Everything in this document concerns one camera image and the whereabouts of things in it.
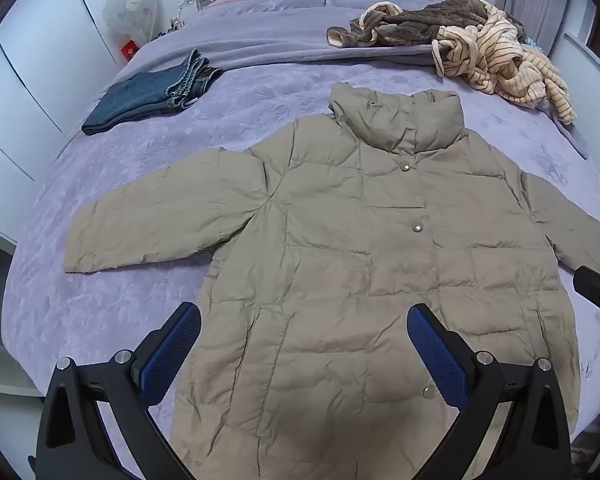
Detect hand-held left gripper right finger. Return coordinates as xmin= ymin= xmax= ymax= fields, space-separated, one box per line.
xmin=406 ymin=302 xmax=573 ymax=480

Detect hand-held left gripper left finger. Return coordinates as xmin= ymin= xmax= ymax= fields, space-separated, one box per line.
xmin=32 ymin=301 xmax=203 ymax=480

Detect khaki puffer jacket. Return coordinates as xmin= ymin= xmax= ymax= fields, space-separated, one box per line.
xmin=62 ymin=81 xmax=600 ymax=480

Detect purple fleece blanket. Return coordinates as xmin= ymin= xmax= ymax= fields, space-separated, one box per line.
xmin=0 ymin=0 xmax=600 ymax=480

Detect beige striped fleece garment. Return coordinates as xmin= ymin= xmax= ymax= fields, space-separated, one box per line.
xmin=357 ymin=2 xmax=578 ymax=126

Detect folded blue jeans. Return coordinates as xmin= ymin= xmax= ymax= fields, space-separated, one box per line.
xmin=81 ymin=49 xmax=224 ymax=136

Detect brown fleece garment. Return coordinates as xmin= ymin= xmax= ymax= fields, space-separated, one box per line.
xmin=327 ymin=0 xmax=526 ymax=51

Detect white wardrobe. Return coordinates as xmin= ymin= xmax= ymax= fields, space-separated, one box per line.
xmin=0 ymin=0 xmax=196 ymax=246

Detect white standing fan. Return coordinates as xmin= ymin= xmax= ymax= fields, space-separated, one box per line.
xmin=102 ymin=0 xmax=161 ymax=43

